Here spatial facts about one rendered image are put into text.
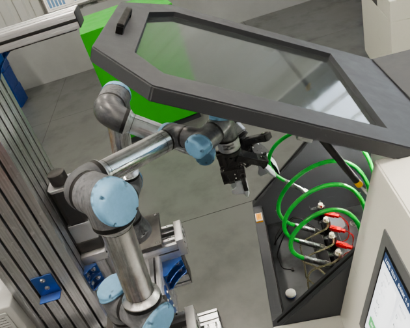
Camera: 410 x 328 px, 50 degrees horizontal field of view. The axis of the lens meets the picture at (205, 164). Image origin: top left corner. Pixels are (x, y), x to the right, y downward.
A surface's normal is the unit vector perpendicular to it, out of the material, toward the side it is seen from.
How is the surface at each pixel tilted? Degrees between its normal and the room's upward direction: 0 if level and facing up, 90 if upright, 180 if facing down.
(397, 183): 0
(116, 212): 82
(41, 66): 90
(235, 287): 0
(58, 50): 90
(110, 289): 8
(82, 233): 90
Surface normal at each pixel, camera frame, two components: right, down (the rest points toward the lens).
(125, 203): 0.71, 0.07
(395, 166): -0.25, -0.81
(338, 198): 0.01, 0.55
